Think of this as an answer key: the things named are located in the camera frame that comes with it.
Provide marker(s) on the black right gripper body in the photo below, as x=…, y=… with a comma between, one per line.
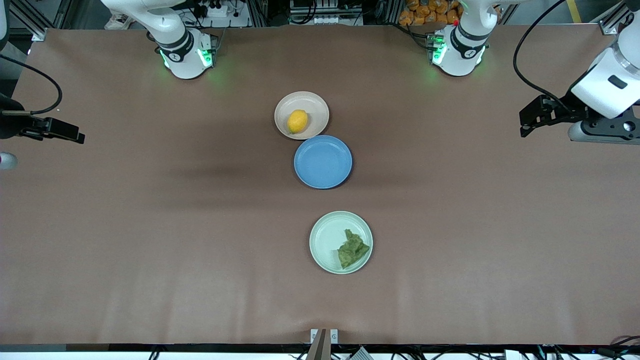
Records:
x=9, y=120

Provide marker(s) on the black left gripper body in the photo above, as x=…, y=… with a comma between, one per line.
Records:
x=567, y=108

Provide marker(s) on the green lettuce leaf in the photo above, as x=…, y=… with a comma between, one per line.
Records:
x=352, y=250

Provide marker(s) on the yellow lemon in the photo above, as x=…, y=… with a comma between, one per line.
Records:
x=297, y=121

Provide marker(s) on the pale green round plate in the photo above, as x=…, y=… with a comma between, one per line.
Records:
x=327, y=240

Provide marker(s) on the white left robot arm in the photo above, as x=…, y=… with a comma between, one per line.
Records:
x=465, y=45

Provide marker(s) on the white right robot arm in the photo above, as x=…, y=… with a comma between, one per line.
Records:
x=180, y=45

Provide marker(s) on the brown table cover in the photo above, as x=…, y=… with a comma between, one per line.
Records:
x=150, y=250

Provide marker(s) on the orange snack bag pile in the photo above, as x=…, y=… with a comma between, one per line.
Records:
x=420, y=12

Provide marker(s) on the white power strip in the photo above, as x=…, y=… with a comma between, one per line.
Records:
x=225, y=21

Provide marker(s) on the blue round plate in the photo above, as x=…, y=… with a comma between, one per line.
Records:
x=322, y=162

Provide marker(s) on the beige round plate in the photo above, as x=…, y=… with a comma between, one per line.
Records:
x=310, y=105

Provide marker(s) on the white terminal block rack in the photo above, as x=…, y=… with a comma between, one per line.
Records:
x=325, y=20

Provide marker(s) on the grey ribbed box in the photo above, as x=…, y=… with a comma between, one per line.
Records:
x=360, y=355

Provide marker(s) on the aluminium frame profile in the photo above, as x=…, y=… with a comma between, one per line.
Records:
x=607, y=27
x=37, y=34

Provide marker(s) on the small white metal bracket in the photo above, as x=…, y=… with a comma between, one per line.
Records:
x=313, y=335
x=334, y=336

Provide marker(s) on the brown upright post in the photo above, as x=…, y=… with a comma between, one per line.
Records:
x=319, y=347

